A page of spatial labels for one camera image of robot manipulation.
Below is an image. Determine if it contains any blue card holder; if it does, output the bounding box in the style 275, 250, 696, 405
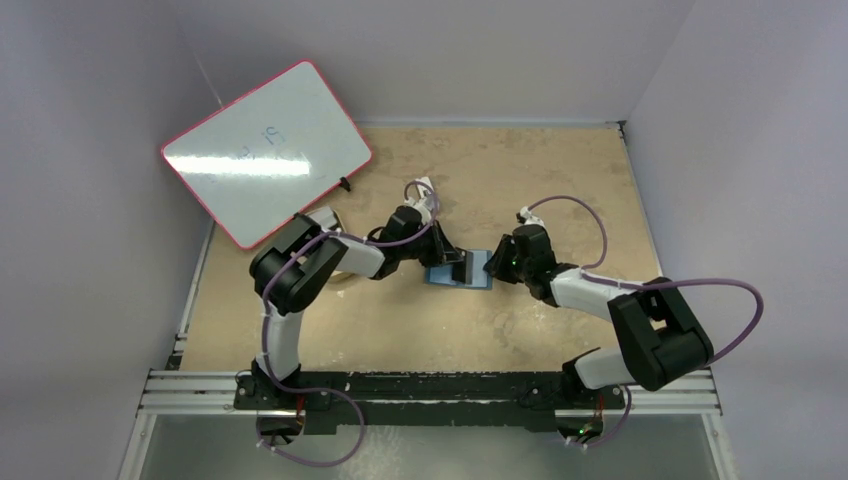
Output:
425, 249, 493, 290

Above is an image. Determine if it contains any aluminium frame rail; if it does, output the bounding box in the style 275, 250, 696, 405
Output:
139, 370, 722, 415

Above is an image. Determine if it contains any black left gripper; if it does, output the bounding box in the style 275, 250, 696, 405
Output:
398, 221, 462, 270

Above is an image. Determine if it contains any white whiteboard eraser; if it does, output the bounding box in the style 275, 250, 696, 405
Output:
416, 176, 439, 210

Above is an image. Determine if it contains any gold oval tin tray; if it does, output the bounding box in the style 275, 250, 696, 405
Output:
327, 209, 353, 283

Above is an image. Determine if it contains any black mounting base plate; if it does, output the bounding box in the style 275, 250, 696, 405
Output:
233, 370, 625, 436

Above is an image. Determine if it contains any pink framed whiteboard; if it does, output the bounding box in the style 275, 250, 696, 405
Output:
161, 60, 373, 250

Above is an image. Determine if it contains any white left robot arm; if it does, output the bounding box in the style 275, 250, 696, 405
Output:
249, 200, 468, 409

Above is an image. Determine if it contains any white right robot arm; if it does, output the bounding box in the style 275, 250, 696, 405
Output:
484, 220, 714, 407

